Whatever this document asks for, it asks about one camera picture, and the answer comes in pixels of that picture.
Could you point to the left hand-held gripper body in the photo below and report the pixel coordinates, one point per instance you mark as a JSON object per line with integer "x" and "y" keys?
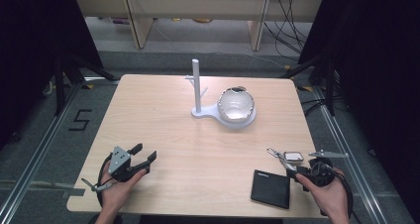
{"x": 119, "y": 159}

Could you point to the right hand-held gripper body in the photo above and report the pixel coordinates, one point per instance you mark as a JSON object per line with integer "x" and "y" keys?
{"x": 320, "y": 172}

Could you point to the black square box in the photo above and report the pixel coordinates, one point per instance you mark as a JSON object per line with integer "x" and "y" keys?
{"x": 270, "y": 189}

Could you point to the white key stand with post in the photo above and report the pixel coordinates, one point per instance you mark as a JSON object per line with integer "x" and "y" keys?
{"x": 197, "y": 85}

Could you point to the person's right hand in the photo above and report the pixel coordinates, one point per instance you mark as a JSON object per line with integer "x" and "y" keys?
{"x": 330, "y": 197}

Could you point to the person's left hand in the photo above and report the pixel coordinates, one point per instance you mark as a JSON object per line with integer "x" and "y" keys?
{"x": 114, "y": 194}

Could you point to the black metal stand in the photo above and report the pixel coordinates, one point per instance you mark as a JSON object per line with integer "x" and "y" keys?
{"x": 60, "y": 85}
{"x": 329, "y": 85}

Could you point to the black curtain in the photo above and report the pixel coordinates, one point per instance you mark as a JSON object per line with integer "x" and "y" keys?
{"x": 379, "y": 68}
{"x": 36, "y": 52}

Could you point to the beige wooden desk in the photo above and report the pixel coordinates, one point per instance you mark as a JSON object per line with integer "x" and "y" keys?
{"x": 198, "y": 6}

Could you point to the aluminium floor rail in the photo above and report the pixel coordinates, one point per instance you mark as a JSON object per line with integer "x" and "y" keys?
{"x": 343, "y": 151}
{"x": 39, "y": 151}

